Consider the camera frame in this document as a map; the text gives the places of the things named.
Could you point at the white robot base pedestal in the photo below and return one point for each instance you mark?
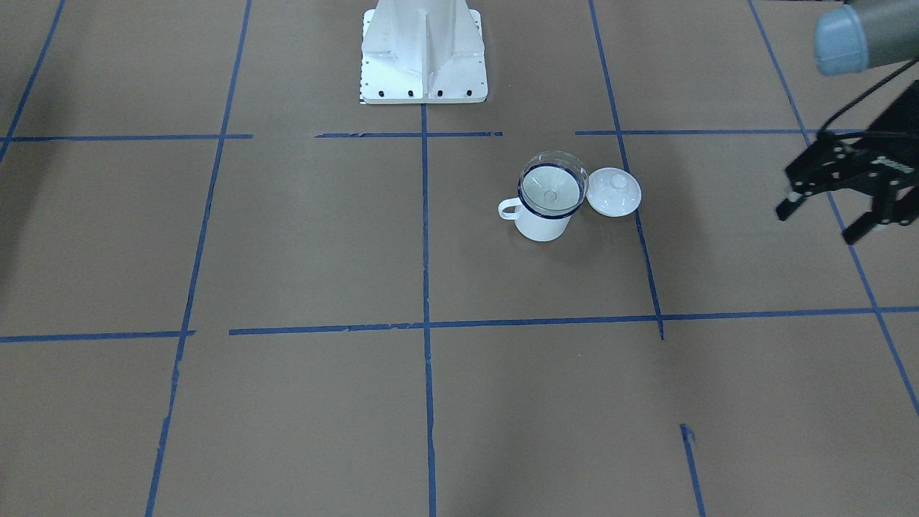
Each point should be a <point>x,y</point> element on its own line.
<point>422,52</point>

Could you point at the clear plastic funnel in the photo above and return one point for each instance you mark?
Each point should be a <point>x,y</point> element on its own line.
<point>553,185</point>

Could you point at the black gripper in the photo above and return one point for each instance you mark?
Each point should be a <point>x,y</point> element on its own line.
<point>877,167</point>

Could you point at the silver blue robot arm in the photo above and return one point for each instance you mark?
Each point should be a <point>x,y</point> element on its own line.
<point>861,35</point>

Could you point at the white enamel cup blue rim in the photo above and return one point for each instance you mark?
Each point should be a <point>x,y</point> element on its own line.
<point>529,225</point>

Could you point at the white round cup lid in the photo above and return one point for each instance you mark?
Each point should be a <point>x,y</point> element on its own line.
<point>613,192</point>

